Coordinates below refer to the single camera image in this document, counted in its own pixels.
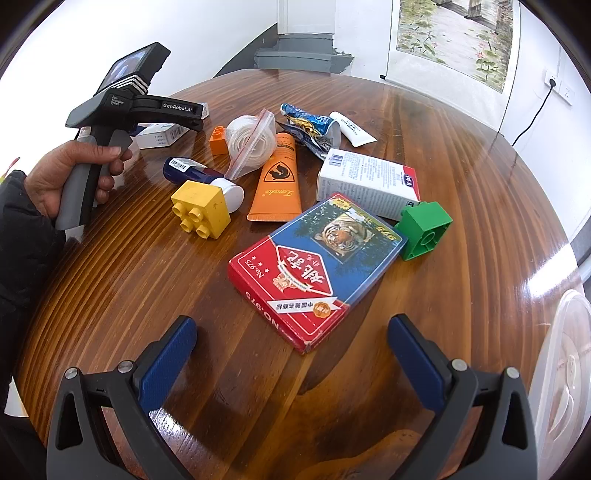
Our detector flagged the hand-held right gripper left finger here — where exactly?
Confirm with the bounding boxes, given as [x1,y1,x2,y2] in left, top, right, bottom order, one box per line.
[46,315,199,480]

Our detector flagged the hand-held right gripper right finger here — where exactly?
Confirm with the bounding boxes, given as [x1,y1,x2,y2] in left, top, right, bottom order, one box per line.
[387,314,539,480]

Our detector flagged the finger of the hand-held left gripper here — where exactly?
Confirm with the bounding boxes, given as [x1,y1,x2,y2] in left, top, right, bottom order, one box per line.
[136,111,205,133]

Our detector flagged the white blue small box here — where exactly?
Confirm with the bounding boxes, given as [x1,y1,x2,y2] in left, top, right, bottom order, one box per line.
[136,124,190,150]

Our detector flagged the orange building block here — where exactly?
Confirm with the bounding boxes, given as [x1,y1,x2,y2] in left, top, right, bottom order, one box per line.
[209,126,230,155]

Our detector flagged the blue snack wrapper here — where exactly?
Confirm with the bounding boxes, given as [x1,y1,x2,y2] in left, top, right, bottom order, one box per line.
[280,103,342,160]

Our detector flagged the red blue playing card box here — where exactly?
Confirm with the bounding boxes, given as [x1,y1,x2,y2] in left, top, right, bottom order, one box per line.
[227,193,409,355]

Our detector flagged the clear plastic container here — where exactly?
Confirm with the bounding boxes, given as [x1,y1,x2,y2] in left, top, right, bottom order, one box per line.
[529,290,591,467]

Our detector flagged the white box red blue end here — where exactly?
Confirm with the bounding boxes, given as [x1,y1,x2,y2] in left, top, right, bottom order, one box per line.
[316,148,422,222]

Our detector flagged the person's left forearm black sleeve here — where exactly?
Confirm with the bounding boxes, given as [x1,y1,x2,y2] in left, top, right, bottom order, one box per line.
[0,170,68,416]

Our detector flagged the wooden desktop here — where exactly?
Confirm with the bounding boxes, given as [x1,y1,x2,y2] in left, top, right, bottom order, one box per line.
[11,69,580,480]

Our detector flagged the person's left hand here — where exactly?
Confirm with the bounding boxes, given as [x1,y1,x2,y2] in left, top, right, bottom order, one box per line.
[25,138,134,217]

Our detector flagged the blue bottle white cap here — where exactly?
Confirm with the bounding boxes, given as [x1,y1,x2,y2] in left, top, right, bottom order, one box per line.
[163,157,245,214]

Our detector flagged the zip bag with white roll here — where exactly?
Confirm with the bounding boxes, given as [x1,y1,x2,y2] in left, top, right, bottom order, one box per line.
[225,108,278,181]

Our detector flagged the yellow building block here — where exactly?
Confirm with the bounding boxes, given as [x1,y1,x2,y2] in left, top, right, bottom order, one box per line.
[170,180,230,240]

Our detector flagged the orange tube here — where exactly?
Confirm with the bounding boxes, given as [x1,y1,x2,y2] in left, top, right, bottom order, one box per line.
[247,131,303,223]

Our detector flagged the grey stairs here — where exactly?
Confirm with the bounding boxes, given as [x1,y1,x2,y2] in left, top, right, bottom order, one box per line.
[217,23,356,77]

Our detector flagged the green building block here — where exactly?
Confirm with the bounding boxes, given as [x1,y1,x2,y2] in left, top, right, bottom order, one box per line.
[394,201,453,261]

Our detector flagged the small white tube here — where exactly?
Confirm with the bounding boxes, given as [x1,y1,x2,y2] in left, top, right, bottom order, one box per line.
[329,112,377,148]

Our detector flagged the wall scroll painting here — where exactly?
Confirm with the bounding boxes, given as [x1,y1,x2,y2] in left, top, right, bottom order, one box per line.
[381,0,522,93]

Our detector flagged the black power cable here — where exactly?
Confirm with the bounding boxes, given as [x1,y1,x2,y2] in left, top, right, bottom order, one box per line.
[510,85,555,147]

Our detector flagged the white wall socket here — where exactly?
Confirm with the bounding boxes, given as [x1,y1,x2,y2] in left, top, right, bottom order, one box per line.
[544,69,575,103]

